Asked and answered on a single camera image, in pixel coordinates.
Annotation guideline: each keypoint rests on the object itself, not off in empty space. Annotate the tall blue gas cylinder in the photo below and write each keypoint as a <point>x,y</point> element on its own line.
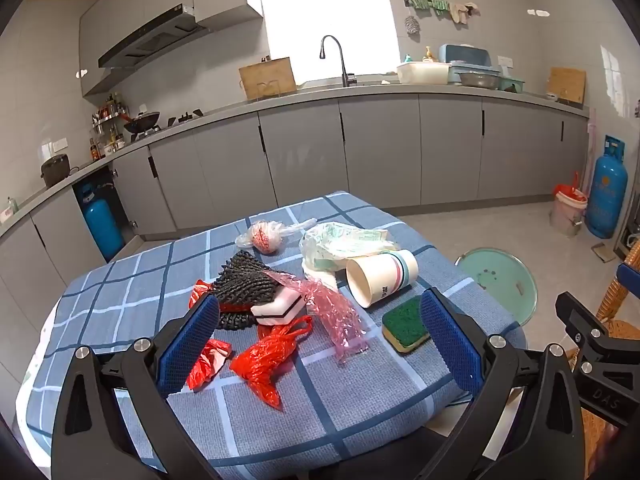
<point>607,185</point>

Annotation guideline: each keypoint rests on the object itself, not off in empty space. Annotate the pale green trash bin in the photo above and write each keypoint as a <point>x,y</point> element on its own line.
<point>495,280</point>

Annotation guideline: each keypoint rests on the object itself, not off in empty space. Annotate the white wall switch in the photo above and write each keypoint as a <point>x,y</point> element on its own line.
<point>59,145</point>

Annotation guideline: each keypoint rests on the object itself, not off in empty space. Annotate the bright window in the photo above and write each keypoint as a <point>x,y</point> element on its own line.
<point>325,10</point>

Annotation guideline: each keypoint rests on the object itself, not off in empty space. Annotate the cardboard piece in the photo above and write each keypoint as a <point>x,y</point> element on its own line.
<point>603,252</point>

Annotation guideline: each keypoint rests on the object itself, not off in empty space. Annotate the white wall hook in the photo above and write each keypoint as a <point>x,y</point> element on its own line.
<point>538,12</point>

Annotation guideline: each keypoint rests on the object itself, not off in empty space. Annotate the white paper cup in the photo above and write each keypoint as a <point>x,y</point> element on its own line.
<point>380,275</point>

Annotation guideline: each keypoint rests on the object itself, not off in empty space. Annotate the green scouring sponge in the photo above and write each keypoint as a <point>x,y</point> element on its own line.
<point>405,322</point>

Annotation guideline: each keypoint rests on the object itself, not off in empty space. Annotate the gas stove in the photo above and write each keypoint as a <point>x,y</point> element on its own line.
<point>185,117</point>

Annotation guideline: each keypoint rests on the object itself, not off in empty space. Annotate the white plastic basin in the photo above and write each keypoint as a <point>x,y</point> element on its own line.
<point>422,74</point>

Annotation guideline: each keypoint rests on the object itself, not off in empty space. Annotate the white sponge with black stripe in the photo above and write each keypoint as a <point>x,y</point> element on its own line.
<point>275,307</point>

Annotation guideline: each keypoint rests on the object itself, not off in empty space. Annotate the black knobbly cloth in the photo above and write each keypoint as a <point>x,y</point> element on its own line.
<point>245,280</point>

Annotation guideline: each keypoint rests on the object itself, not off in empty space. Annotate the cardboard box on counter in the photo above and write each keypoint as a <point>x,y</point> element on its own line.
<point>267,77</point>

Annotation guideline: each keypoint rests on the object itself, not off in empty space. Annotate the white wall outlet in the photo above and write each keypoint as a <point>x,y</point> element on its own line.
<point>504,61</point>

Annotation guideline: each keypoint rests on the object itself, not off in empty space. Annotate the metal bowl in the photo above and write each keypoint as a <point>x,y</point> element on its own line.
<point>478,80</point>

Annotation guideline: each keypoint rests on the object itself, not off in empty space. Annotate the clear bag with green paper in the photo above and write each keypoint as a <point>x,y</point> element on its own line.
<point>340,245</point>

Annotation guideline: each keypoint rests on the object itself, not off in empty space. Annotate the yellow soap bottle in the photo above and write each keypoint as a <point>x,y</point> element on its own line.
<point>428,55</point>

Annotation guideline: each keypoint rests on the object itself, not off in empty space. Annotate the black range hood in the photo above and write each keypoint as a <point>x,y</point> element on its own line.
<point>150,40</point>

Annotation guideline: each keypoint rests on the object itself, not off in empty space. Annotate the grey kitchen counter cabinets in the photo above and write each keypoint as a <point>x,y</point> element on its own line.
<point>380,150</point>

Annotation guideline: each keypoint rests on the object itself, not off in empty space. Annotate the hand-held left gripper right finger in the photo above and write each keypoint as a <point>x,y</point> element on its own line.
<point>450,345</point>

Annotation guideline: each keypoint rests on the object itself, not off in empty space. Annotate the bucket with red bag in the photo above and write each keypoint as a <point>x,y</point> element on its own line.
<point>567,210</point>

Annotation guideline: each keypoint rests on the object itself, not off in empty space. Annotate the grey upper cabinet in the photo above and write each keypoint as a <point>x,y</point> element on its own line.
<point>125,15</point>

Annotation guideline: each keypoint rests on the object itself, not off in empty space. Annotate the red foil wrapper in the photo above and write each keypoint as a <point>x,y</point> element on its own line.
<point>207,360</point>
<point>197,292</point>

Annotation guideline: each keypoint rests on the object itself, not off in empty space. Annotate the blue gas cylinder under counter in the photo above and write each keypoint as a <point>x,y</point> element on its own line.
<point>102,225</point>

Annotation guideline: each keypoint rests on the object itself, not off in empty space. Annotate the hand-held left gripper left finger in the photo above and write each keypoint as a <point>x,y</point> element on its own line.
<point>187,345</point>

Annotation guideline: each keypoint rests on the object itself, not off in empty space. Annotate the teal dish drainer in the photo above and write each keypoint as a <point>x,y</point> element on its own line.
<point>512,85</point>

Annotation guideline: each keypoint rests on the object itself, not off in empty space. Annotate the grey hanging scrubber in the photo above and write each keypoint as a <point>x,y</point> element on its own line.
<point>411,26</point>

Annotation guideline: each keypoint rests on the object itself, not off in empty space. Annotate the square wooden board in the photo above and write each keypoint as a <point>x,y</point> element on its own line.
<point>567,85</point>

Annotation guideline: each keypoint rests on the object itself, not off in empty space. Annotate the knotted clear bag red contents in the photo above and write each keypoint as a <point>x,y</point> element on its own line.
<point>265,237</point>

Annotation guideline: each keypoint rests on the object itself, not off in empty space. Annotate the black wok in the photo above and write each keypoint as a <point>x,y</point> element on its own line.
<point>142,122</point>

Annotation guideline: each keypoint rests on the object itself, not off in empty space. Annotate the black cooking pot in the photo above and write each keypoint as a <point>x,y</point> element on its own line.
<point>55,170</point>

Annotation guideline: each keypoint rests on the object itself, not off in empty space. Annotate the beige gloves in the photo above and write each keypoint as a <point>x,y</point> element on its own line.
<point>462,11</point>

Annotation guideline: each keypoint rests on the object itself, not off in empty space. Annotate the blue plaid tablecloth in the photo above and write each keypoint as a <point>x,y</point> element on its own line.
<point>350,400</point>

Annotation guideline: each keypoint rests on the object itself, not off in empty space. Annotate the pink plastic bag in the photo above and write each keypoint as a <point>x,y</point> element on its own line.
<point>335,320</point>

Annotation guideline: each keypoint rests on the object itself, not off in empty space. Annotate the dark gooseneck faucet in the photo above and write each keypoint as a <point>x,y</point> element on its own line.
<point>345,67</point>

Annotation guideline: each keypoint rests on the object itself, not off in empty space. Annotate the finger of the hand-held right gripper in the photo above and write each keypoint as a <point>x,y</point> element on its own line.
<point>631,277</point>
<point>582,320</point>

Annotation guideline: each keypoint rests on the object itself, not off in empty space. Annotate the blue lidded box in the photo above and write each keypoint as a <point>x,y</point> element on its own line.
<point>465,55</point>

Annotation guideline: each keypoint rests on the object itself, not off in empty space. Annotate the spice rack with bottles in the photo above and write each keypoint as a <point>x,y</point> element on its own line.
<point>107,120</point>

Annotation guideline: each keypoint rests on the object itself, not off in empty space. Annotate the green hanging cloth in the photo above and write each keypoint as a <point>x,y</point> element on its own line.
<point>427,5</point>

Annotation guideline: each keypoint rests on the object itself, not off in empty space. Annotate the red plastic bag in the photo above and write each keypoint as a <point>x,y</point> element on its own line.
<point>260,360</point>

